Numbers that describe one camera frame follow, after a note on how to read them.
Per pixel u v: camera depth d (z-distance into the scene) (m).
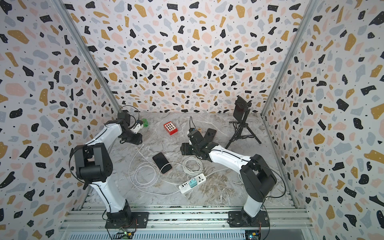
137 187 0.84
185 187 0.82
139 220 0.73
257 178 0.46
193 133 0.67
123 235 0.71
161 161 0.94
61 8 0.69
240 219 0.74
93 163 0.51
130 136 0.83
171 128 1.09
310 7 0.72
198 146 0.68
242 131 1.00
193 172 0.87
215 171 0.90
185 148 0.76
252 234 0.72
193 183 0.79
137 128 0.86
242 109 0.79
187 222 0.73
